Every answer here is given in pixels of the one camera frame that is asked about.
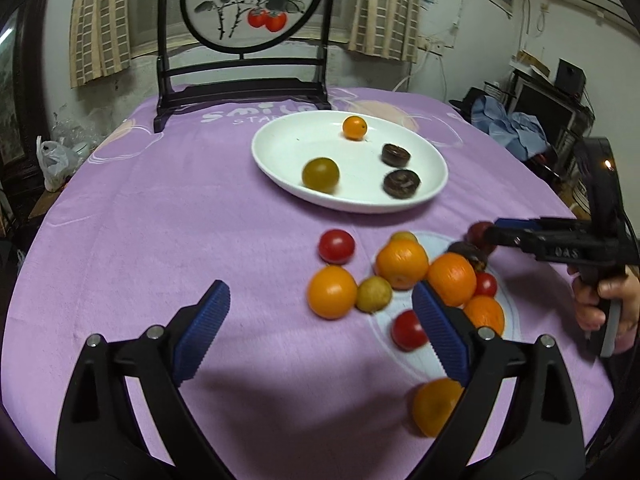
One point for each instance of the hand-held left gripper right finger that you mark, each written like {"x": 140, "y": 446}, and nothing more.
{"x": 442, "y": 330}

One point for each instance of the black speaker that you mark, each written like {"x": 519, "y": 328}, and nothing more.
{"x": 570, "y": 75}

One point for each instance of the purple printed tablecloth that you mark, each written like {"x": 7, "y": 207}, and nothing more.
{"x": 200, "y": 210}

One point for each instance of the checked beige curtain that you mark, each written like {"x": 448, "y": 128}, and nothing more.
{"x": 385, "y": 10}
{"x": 100, "y": 20}

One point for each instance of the person's right hand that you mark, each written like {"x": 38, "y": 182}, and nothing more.
{"x": 585, "y": 305}

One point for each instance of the small yellow-green fruit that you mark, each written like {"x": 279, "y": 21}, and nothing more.
{"x": 403, "y": 236}
{"x": 373, "y": 293}

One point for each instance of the orange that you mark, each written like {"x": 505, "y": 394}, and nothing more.
{"x": 485, "y": 315}
{"x": 451, "y": 279}
{"x": 432, "y": 406}
{"x": 332, "y": 292}
{"x": 401, "y": 263}

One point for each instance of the dark computer monitor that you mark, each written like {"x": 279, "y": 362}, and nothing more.
{"x": 542, "y": 110}

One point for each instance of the small orange tomato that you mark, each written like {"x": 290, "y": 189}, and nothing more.
{"x": 355, "y": 127}

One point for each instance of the red cherry tomato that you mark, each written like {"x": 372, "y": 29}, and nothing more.
{"x": 407, "y": 330}
{"x": 477, "y": 232}
{"x": 484, "y": 284}

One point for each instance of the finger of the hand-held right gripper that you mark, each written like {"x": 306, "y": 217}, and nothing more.
{"x": 510, "y": 239}
{"x": 520, "y": 223}

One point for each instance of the white plastic bag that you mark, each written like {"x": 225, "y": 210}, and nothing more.
{"x": 52, "y": 165}

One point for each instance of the round painted table screen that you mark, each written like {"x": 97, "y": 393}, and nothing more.
{"x": 240, "y": 95}

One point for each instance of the yellow-green tomato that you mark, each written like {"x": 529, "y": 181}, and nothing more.
{"x": 320, "y": 174}

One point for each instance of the dark brown round fruit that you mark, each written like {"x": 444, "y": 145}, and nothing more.
{"x": 401, "y": 182}
{"x": 467, "y": 255}
{"x": 396, "y": 154}

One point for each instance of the dark wooden cabinet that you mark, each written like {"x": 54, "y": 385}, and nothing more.
{"x": 20, "y": 110}

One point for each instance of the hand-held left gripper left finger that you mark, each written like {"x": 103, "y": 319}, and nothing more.
{"x": 205, "y": 330}

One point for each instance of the blue cloth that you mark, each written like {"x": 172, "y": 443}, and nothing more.
{"x": 515, "y": 127}

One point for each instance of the black cloth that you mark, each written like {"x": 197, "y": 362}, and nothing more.
{"x": 467, "y": 102}

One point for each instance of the large red tomato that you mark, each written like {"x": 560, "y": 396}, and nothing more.
{"x": 336, "y": 246}

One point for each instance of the white oval plate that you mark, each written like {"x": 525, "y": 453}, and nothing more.
{"x": 300, "y": 140}

